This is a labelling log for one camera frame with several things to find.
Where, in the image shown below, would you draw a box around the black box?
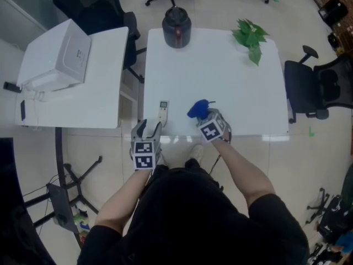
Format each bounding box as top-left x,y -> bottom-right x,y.
318,0 -> 349,24

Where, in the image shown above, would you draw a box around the white cables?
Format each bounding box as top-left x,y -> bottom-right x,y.
20,84 -> 46,126

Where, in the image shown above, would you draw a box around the green leafy plant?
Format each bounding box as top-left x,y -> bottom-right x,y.
231,18 -> 270,66

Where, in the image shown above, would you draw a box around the blue cloth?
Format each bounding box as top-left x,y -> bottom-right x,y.
187,99 -> 216,120

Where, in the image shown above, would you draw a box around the person's black shirt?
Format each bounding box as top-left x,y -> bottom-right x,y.
77,164 -> 309,265

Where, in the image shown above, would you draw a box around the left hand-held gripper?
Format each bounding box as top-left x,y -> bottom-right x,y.
129,118 -> 164,171

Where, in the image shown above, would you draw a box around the white printer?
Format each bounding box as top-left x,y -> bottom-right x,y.
16,18 -> 92,92

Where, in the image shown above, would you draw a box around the grey cabinet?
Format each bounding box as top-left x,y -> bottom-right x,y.
0,0 -> 69,46

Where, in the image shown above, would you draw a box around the person's white shoe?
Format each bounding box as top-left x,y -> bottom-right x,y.
190,144 -> 204,160

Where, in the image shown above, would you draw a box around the tall black mesh office chair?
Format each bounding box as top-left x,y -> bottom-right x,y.
52,0 -> 147,84

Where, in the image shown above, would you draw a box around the black table leg frame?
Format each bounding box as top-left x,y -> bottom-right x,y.
23,127 -> 103,248

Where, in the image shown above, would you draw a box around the black office chair with armrests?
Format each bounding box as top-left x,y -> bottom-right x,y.
284,45 -> 353,124

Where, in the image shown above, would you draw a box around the black tripod stand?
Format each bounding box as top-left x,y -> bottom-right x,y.
306,188 -> 330,226

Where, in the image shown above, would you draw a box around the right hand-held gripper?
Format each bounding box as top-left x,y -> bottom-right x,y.
195,108 -> 232,144

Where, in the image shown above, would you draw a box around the person's left forearm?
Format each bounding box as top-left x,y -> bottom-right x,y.
95,168 -> 152,236

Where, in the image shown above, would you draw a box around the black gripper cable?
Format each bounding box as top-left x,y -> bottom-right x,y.
208,155 -> 221,175

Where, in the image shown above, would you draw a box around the person's right forearm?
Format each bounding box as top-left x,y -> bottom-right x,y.
212,139 -> 276,219

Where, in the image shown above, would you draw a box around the black kettle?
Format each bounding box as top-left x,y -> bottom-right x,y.
162,6 -> 192,49

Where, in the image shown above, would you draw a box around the white remote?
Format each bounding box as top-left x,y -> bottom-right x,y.
158,100 -> 170,126

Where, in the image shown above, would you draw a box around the small black device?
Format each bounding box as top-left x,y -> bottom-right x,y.
3,81 -> 22,94

